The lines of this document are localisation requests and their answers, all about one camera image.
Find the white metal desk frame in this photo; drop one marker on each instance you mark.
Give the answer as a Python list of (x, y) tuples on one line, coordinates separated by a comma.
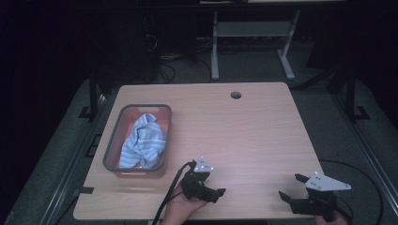
[(250, 29)]

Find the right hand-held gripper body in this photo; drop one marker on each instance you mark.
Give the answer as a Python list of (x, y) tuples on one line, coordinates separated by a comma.
[(319, 197)]

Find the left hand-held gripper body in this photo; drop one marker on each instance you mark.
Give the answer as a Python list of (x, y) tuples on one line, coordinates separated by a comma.
[(197, 184)]

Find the aluminium frame rail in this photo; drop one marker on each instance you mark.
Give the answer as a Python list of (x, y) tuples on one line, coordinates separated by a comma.
[(369, 156), (72, 162)]

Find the blue striped cloth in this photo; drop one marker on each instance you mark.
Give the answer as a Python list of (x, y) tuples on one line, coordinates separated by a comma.
[(144, 143)]

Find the pink basket with grey rim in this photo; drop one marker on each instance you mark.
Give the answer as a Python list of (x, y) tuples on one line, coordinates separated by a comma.
[(137, 171)]

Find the person's left hand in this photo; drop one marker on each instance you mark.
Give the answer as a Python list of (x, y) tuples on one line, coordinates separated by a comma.
[(181, 209)]

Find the person's right hand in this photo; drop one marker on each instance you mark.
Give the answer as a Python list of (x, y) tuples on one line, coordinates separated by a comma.
[(328, 220)]

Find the black metal stand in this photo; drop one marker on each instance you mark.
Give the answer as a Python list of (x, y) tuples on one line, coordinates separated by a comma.
[(351, 93), (93, 93)]

